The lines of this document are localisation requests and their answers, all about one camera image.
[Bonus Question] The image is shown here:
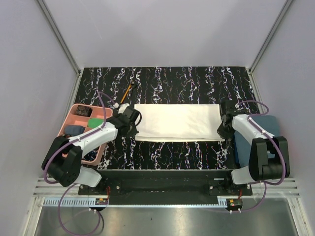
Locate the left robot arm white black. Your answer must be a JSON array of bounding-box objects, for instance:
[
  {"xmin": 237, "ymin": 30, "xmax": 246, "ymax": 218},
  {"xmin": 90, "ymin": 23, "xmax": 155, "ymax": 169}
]
[{"xmin": 41, "ymin": 105, "xmax": 142, "ymax": 195}]

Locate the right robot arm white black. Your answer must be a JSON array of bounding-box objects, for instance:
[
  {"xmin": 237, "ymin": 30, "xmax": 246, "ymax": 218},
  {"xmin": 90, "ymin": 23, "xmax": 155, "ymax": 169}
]
[{"xmin": 217, "ymin": 100, "xmax": 290, "ymax": 195}]

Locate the green cloth in tray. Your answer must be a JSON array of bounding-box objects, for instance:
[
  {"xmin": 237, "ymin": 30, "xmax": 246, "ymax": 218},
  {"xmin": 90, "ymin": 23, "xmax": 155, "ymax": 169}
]
[{"xmin": 88, "ymin": 118, "xmax": 104, "ymax": 129}]

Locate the orange handled utensil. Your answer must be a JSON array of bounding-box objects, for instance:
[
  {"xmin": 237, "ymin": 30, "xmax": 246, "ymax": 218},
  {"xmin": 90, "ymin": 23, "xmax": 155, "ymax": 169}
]
[{"xmin": 120, "ymin": 84, "xmax": 131, "ymax": 104}]

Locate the blue folded cloth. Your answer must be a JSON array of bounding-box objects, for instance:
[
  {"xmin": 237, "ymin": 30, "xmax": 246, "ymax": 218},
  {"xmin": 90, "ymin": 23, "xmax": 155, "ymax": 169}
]
[{"xmin": 234, "ymin": 115, "xmax": 280, "ymax": 168}]

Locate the black handled utensil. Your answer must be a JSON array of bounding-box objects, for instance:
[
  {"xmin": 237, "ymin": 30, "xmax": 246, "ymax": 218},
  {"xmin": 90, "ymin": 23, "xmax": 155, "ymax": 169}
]
[{"xmin": 127, "ymin": 80, "xmax": 137, "ymax": 100}]

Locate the dark patterned cloth in tray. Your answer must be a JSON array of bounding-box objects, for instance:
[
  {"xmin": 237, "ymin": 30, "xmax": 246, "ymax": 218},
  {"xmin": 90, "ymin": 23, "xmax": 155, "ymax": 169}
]
[{"xmin": 74, "ymin": 105, "xmax": 93, "ymax": 117}]

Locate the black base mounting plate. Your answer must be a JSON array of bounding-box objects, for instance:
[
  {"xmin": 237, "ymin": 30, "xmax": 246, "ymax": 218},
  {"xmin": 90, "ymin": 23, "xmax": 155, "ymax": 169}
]
[{"xmin": 78, "ymin": 170, "xmax": 252, "ymax": 206}]

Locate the grey blue cloth in tray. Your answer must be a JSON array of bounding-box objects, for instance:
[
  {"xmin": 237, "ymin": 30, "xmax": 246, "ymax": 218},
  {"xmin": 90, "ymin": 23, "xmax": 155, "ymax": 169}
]
[{"xmin": 63, "ymin": 125, "xmax": 85, "ymax": 136}]

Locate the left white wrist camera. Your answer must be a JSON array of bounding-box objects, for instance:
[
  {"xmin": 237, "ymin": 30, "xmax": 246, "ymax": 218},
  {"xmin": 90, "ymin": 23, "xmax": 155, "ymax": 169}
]
[{"xmin": 113, "ymin": 103, "xmax": 130, "ymax": 115}]

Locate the pink compartment tray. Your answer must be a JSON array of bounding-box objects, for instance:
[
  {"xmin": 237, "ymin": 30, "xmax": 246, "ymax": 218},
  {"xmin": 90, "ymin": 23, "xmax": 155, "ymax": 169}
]
[{"xmin": 58, "ymin": 104, "xmax": 107, "ymax": 166}]

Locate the white cloth napkin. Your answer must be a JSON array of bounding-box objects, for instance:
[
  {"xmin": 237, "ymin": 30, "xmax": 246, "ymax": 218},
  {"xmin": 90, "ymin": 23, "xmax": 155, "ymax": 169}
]
[{"xmin": 134, "ymin": 104, "xmax": 223, "ymax": 142}]

